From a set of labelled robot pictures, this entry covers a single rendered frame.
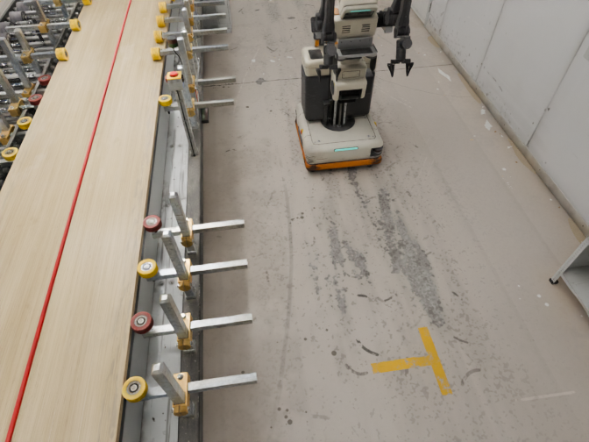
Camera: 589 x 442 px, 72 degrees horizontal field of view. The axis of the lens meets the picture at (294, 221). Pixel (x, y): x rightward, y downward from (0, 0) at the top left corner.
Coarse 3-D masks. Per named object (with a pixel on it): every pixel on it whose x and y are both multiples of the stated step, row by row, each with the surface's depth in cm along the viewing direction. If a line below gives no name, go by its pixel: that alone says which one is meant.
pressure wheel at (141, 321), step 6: (138, 312) 157; (144, 312) 157; (132, 318) 156; (138, 318) 156; (144, 318) 156; (150, 318) 156; (132, 324) 154; (138, 324) 154; (144, 324) 154; (150, 324) 155; (138, 330) 153; (144, 330) 153
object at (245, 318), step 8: (200, 320) 164; (208, 320) 164; (216, 320) 164; (224, 320) 164; (232, 320) 164; (240, 320) 164; (248, 320) 164; (152, 328) 162; (160, 328) 162; (168, 328) 162; (192, 328) 163; (200, 328) 164; (208, 328) 164; (144, 336) 161; (152, 336) 162
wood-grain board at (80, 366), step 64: (128, 0) 347; (64, 64) 280; (128, 64) 279; (64, 128) 234; (128, 128) 233; (0, 192) 201; (64, 192) 201; (128, 192) 200; (0, 256) 176; (64, 256) 176; (128, 256) 175; (0, 320) 157; (64, 320) 156; (128, 320) 156; (0, 384) 141; (64, 384) 141
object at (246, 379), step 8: (232, 376) 148; (240, 376) 148; (248, 376) 148; (256, 376) 148; (192, 384) 146; (200, 384) 146; (208, 384) 146; (216, 384) 146; (224, 384) 146; (232, 384) 146; (240, 384) 147; (248, 384) 149; (152, 392) 144; (160, 392) 144; (192, 392) 146; (144, 400) 145
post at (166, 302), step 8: (160, 296) 138; (168, 296) 138; (160, 304) 138; (168, 304) 138; (168, 312) 142; (176, 312) 145; (168, 320) 147; (176, 320) 147; (176, 328) 152; (184, 328) 155; (184, 336) 158
